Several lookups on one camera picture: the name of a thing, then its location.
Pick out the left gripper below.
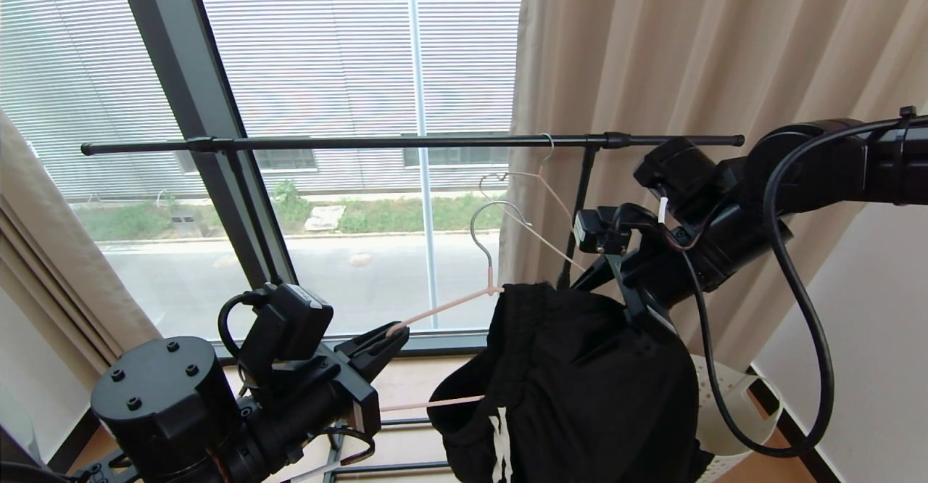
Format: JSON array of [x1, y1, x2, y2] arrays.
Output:
[[243, 344, 383, 466]]

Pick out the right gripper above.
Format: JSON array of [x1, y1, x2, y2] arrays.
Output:
[[602, 236, 727, 342]]

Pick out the pink clothes hanger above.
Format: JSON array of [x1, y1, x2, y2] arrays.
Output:
[[378, 200, 534, 413], [478, 133, 588, 275]]

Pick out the black shorts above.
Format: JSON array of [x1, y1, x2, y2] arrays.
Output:
[[426, 282, 715, 483]]

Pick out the white laundry basket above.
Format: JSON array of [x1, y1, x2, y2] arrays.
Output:
[[685, 352, 785, 483]]

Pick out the black clothes rack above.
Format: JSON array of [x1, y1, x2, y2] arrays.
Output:
[[81, 133, 746, 483]]

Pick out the beige curtain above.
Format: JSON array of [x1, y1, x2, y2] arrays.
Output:
[[0, 110, 164, 397], [500, 0, 928, 397]]

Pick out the window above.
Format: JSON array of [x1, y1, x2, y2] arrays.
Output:
[[0, 0, 530, 357]]

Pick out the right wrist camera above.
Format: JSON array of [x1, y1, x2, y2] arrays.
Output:
[[573, 204, 660, 255]]

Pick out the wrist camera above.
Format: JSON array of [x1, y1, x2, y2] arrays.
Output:
[[573, 204, 660, 255], [217, 282, 336, 386]]

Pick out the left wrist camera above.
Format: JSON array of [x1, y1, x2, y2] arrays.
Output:
[[217, 282, 336, 386]]

